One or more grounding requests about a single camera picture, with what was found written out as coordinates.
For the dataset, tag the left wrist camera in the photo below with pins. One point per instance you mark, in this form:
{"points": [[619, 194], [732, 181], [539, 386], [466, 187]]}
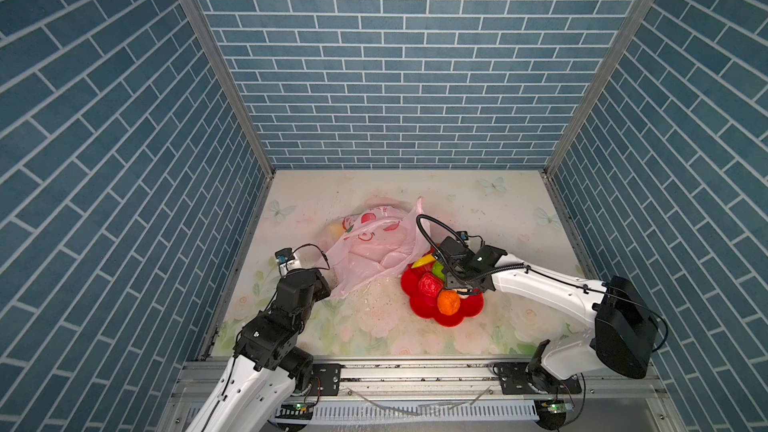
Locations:
{"points": [[287, 261]]}

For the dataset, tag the yellow fake pepper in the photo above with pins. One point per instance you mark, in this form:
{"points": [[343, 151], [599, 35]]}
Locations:
{"points": [[425, 260]]}

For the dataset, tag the red flower-shaped plate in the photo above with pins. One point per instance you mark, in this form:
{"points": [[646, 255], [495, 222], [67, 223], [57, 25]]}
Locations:
{"points": [[426, 307]]}

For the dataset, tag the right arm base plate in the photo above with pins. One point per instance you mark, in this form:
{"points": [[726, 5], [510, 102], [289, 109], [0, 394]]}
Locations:
{"points": [[516, 379]]}

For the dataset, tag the green fake fruit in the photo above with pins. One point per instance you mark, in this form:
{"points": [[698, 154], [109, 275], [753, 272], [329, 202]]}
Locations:
{"points": [[438, 271]]}

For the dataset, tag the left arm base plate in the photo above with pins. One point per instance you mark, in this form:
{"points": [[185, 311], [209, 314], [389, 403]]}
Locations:
{"points": [[323, 379]]}

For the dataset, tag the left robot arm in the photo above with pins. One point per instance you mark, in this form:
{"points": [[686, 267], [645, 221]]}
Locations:
{"points": [[266, 366]]}

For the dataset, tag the orange fake tangerine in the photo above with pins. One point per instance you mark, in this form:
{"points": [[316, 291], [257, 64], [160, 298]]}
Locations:
{"points": [[448, 302]]}

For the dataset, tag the pink plastic bag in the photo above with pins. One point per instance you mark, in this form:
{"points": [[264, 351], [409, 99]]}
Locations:
{"points": [[380, 242]]}

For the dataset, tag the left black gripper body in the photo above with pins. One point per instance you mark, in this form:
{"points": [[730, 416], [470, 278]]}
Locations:
{"points": [[319, 289]]}

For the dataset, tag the aluminium front rail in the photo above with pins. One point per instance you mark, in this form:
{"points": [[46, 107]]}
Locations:
{"points": [[455, 378]]}

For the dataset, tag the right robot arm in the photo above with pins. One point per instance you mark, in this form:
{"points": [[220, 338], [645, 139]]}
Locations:
{"points": [[619, 328]]}

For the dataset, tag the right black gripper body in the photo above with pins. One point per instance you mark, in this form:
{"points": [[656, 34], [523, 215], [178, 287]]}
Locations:
{"points": [[452, 279]]}

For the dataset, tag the yellow fake fruit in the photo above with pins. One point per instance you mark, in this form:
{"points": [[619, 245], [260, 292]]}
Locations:
{"points": [[335, 230]]}

